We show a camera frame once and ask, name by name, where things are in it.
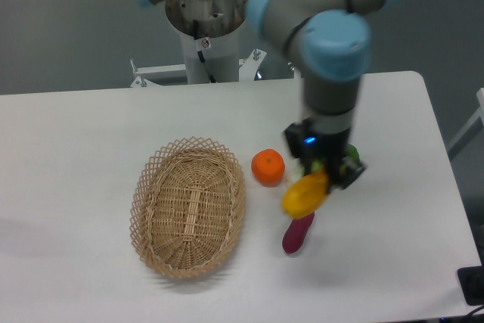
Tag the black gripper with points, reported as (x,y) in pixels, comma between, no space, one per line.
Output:
(307,144)

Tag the yellow mango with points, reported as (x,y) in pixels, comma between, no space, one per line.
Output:
(306,195)

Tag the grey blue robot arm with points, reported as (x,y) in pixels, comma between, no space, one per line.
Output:
(328,41)

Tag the woven wicker basket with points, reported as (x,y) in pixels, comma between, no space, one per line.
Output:
(188,208)

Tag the green bok choy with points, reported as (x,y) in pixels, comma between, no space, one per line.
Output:
(295,174)

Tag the orange tangerine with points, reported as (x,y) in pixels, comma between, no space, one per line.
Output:
(268,167)

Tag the purple sweet potato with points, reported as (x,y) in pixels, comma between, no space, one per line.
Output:
(295,234)

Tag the black device at table edge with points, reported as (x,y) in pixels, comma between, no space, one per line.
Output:
(471,282)

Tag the white metal base frame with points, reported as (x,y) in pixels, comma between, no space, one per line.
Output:
(205,67)

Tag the white frame at right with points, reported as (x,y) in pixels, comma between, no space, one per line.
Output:
(468,131)

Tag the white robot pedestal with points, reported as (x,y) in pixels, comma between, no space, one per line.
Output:
(207,24)

